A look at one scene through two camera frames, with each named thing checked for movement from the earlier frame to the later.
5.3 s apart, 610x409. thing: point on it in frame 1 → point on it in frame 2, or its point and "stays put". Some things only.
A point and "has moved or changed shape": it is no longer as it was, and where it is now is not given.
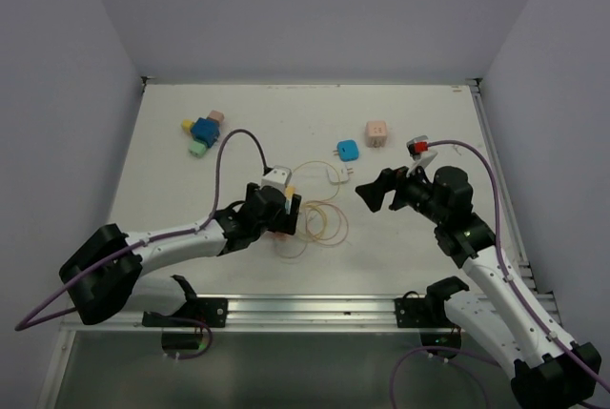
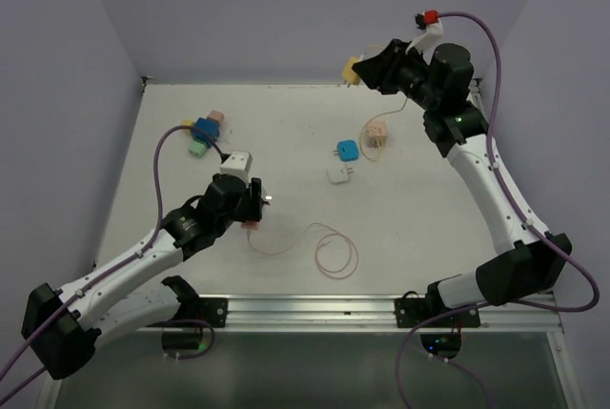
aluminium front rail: (287, 313) stays put
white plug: (338, 173) stays put
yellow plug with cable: (289, 194) → (349, 74)
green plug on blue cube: (197, 149) stays put
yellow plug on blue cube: (187, 125) stays put
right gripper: (388, 180) → (379, 72)
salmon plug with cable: (280, 236) has moved or changed shape
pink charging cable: (308, 238) → (337, 234)
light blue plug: (347, 150) stays put
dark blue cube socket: (206, 131) stays put
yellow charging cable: (311, 203) → (372, 119)
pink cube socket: (376, 132) stays put
